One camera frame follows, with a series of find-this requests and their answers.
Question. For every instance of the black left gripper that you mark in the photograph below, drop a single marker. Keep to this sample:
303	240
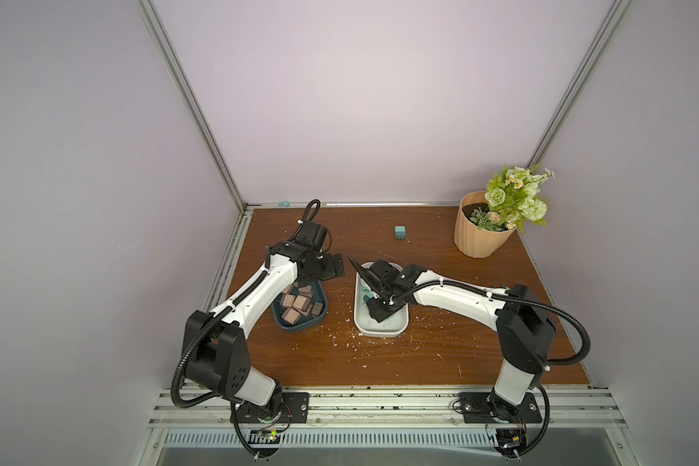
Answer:
329	270

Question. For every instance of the white storage tray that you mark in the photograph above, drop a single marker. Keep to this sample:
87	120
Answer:
390	328

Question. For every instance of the dark teal storage tray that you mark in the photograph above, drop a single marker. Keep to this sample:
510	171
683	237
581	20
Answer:
305	322

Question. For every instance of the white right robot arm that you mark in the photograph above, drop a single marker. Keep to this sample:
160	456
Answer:
524	327

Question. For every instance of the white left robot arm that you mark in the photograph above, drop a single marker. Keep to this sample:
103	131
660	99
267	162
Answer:
215	360

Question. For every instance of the peach ribbed flower pot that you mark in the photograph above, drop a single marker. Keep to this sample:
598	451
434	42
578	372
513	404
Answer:
468	237

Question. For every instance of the green artificial flower plant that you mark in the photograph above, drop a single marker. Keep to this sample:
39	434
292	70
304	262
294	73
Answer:
512	200

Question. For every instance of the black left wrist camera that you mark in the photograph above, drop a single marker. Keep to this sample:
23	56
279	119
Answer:
313	236

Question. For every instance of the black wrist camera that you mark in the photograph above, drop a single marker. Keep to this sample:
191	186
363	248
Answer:
313	236
382	276

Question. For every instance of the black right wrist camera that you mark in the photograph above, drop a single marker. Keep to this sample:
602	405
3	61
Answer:
382	276

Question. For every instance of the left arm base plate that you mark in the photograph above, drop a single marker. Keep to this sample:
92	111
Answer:
274	408

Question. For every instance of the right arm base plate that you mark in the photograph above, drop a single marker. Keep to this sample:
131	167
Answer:
481	407

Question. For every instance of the aluminium front rail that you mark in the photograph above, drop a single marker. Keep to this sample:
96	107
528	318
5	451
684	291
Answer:
394	406

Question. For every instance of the left corner aluminium post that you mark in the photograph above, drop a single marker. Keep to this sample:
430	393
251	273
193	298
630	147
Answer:
160	36

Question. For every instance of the corner aluminium post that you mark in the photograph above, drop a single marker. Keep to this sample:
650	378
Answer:
160	36
598	47

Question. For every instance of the right corner aluminium post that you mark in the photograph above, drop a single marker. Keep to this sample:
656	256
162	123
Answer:
598	47

